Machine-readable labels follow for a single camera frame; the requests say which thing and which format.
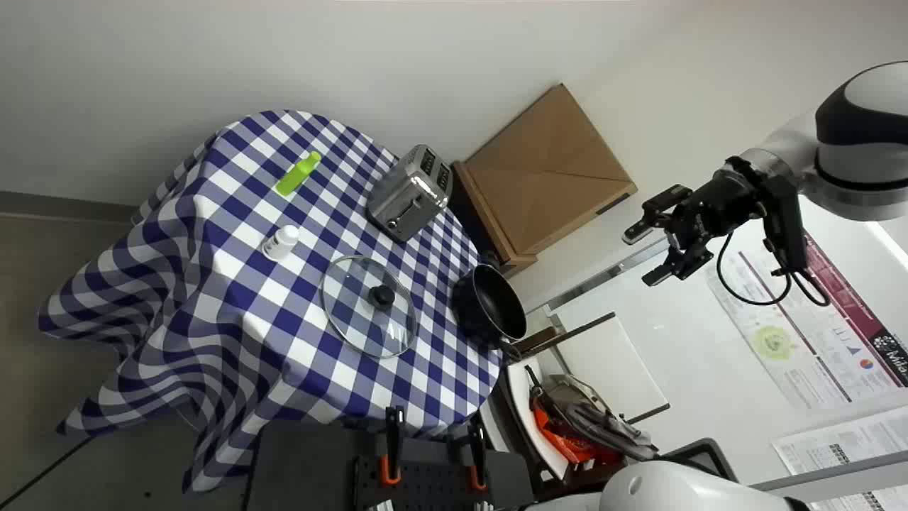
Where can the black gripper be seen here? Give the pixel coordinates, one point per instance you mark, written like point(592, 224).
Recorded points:
point(693, 216)

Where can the round glass pot lid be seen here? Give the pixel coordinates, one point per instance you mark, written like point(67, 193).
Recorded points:
point(367, 308)

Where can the black orange clamp left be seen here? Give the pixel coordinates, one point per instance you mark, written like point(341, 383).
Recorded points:
point(392, 447)

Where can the silver toaster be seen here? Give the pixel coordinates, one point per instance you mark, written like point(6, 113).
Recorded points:
point(409, 193)

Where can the blue white checkered tablecloth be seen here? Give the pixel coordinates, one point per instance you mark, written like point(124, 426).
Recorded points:
point(209, 323)

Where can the green sponge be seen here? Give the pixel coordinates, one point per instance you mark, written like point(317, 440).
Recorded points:
point(297, 177)

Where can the brown cardboard box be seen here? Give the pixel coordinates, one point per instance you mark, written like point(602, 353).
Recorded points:
point(544, 177)

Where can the wall poster with green circle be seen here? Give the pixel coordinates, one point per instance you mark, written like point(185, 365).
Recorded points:
point(843, 338)

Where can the black cooking pot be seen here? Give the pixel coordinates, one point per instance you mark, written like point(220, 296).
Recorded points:
point(487, 308)

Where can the orange grey item pile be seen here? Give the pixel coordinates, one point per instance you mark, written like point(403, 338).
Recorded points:
point(582, 426)

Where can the small white bottle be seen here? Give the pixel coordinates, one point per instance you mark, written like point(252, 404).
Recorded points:
point(283, 243)

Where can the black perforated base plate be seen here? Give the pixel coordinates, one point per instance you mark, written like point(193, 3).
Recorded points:
point(435, 478)

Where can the black orange clamp right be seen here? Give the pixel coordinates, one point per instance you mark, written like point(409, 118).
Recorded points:
point(477, 457)

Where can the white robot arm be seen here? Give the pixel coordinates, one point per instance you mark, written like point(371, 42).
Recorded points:
point(850, 157)

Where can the black orange clamp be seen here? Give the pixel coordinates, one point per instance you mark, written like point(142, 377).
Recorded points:
point(477, 457)
point(392, 447)

